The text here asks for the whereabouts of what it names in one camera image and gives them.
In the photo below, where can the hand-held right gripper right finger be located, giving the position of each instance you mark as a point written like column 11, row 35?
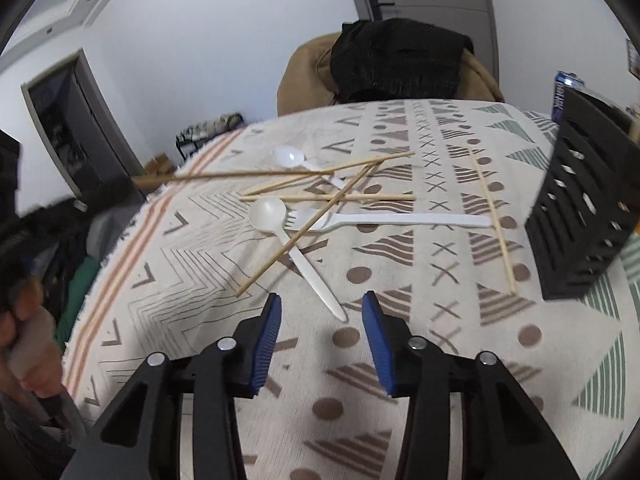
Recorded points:
column 377, row 340

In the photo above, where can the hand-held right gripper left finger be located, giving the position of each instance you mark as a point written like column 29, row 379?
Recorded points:
column 267, row 340

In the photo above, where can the wooden chopstick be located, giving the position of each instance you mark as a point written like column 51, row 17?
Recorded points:
column 225, row 175
column 495, row 220
column 350, row 169
column 380, row 197
column 280, row 255

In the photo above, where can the white plastic fork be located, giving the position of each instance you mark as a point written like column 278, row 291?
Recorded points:
column 400, row 219

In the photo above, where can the large white plastic spoon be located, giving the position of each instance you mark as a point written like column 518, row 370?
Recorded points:
column 267, row 214

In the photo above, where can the black slotted utensil holder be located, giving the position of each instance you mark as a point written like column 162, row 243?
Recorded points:
column 575, row 210

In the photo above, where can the person's left hand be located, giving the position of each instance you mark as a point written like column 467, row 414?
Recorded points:
column 40, row 377

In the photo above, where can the patterned beige tablecloth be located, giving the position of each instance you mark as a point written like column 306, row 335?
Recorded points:
column 200, row 285

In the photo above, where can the green cloth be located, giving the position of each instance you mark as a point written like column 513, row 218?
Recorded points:
column 80, row 295

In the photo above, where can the cardboard box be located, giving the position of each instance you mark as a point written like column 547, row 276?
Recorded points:
column 159, row 164

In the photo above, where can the small white plastic spoon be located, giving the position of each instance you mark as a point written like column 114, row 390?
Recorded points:
column 287, row 156

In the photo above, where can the brown chair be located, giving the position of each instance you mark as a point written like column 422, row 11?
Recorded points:
column 305, row 75

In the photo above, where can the black cloth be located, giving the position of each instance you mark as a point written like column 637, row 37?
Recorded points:
column 400, row 55

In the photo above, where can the blue drink can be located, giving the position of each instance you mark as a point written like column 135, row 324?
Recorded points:
column 565, row 95

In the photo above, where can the grey framed wall cabinet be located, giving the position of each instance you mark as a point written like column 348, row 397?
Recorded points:
column 70, row 125

